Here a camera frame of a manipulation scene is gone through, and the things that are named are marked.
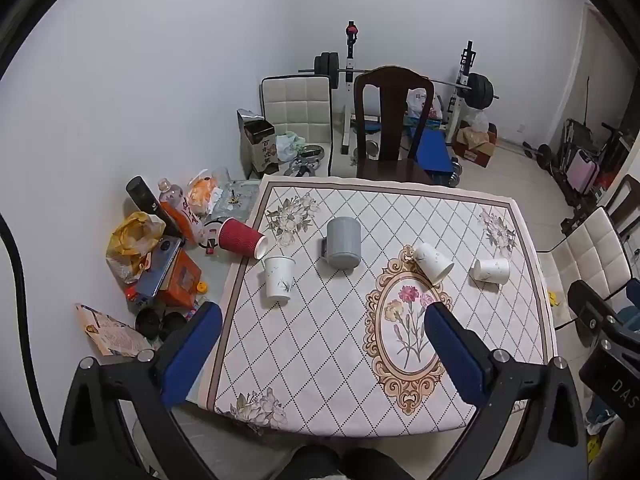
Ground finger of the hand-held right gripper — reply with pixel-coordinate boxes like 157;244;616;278
567;280;640;348

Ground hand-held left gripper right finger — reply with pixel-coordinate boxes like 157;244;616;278
424;302;589;480

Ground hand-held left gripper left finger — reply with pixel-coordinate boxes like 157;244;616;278
57;302;223;480

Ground white speckled paper cup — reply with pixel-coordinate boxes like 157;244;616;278
470;258;511;285
413;242;455;286

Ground white paper cup grass print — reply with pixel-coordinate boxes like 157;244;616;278
263;256;293;305

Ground red ribbed paper cup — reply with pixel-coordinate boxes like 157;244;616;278
218;217;268;260

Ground black bowl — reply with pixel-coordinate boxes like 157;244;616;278
136;307;161;338
162;311;189;334

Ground white padded chair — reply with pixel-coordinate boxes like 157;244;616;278
536;206;633;331
260;76;333;178

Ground orange box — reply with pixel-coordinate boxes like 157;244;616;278
150;250;203;308

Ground printed booklet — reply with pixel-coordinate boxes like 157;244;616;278
75;303;151;358

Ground blue smartphone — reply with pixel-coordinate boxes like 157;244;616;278
135;237;186;297

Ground dark wooden chair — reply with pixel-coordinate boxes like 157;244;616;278
602;174;640;246
352;66;436;186

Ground floral diamond patterned tablecloth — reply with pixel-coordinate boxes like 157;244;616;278
197;176;558;436

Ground yellow plastic bag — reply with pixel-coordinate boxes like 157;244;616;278
106;211;166;285

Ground pink suitcase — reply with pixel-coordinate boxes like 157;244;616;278
570;149;598;196

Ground plastic bottle orange label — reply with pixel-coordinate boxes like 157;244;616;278
158;178;206;243

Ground orange plastic bag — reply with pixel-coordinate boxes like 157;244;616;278
187;170;223;218

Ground grey mug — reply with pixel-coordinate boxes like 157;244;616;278
320;217;363;270

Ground black dumbbell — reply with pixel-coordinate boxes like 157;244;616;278
522;141;553;171

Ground grey square tray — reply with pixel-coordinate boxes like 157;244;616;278
210;179;261;223

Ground black folded cart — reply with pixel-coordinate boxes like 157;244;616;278
557;117;632;206

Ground black bottle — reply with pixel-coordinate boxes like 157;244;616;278
126;176;183;248

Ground person's legs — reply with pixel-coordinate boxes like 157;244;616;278
287;445;401;480

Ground cardboard box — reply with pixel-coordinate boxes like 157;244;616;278
452;127;498;168

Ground blue weight bench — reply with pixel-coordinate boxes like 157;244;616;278
410;127;455;177

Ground brown tall box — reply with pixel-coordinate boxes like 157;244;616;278
237;109;278;181

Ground pale green plastic bag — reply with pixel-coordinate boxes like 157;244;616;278
276;132;306;161

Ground black barbell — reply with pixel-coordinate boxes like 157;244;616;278
298;51;501;109

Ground white plastic bag red print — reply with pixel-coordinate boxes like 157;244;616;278
406;87;435;121

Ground white squat rack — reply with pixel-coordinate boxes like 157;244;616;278
340;20;476;156

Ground black cable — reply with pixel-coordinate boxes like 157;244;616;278
0;215;58;476

